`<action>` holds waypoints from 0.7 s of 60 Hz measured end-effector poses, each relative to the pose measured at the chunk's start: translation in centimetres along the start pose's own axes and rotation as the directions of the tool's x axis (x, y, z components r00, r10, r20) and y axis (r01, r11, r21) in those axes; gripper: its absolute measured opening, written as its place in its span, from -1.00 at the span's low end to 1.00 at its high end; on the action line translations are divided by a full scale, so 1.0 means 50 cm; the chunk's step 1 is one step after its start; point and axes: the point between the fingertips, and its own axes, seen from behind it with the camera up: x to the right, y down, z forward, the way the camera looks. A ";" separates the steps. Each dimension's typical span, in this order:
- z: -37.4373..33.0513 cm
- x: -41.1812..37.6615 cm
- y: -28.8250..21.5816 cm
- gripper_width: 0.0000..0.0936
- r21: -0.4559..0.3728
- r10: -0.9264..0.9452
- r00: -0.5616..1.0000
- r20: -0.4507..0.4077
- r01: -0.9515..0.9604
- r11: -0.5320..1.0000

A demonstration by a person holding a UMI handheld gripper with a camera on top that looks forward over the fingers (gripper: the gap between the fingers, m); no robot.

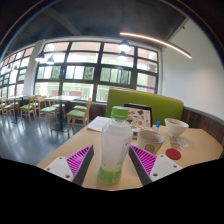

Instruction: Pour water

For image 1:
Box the group of dark pendant lamps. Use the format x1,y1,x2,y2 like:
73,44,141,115
34,39,133,66

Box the white ceramic bowl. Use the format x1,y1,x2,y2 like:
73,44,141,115
164,117,190,138

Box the clear plastic wrapper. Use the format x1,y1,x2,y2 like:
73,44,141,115
169,135,190,149

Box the flat round red coaster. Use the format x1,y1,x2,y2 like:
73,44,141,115
165,147,182,161

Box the wooden dining table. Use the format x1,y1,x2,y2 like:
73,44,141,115
44,94,81,133

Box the curved linear ceiling light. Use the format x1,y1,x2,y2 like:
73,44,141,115
119,31,193,60

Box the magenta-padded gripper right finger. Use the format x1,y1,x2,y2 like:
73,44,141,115
127,144,184,187

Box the clear green-capped drink bottle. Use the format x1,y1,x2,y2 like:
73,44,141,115
97,105,134,185

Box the green booth sofa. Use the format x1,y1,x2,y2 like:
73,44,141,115
105,87,185,127

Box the white paper sheet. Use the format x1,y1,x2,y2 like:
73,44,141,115
86,115,111,133

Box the beige paper cup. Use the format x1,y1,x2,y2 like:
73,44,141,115
136,129,166,155

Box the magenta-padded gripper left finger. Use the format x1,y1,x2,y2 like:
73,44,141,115
43,144,95,188

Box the small blue-capped bottle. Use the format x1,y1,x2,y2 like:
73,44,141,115
154,120,162,133

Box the group of green-seated wooden chairs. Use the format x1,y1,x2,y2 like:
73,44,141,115
0,95,93,135

